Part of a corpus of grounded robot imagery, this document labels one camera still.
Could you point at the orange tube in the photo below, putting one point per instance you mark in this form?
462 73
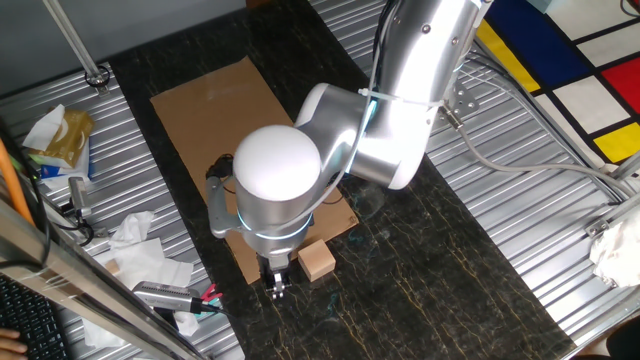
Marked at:
15 185

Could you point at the aluminium pole with foot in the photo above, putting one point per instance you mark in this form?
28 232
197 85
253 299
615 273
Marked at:
75 40

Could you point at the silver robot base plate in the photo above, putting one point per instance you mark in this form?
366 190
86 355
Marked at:
462 100

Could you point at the red clothespin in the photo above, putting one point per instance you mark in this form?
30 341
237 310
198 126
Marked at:
212 292

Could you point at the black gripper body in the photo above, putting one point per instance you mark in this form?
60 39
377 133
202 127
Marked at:
272 264

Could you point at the large wooden cube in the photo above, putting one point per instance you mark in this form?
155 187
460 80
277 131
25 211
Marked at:
317 260

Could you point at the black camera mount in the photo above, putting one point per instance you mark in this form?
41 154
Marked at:
100 232

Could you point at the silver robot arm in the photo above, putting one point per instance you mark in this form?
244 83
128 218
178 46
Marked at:
280 175

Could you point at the blue white tissue pack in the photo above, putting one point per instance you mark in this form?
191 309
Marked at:
55 172

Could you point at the yellow tissue box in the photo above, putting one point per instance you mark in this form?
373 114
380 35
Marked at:
70 140

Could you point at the black marble pattern mat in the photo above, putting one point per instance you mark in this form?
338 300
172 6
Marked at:
425 250

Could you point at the brown cardboard sheet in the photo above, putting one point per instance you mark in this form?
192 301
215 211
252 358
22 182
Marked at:
200 125

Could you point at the person hand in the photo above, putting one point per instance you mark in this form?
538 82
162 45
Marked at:
11 342

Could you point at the black keyboard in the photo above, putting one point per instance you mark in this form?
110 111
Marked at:
30 320

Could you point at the mondrian pattern mat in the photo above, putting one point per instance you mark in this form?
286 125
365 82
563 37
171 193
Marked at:
525 40

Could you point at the white pulled tissue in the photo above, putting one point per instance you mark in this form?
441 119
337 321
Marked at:
45 130

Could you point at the aluminium profile bar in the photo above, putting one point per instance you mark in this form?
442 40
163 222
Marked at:
615 215

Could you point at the small wooden cube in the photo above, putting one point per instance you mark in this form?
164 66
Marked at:
113 268

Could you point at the silver metal frame beam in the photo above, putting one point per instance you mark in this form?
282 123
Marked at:
75 280

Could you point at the large white tissue sheet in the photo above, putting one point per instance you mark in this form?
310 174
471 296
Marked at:
145 265

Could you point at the crumpled white tissue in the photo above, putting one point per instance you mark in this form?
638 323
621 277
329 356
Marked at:
132 227

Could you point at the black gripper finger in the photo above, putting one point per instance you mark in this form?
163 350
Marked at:
271 286
283 282

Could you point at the white crumpled cloth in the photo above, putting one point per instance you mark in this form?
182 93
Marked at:
617 252

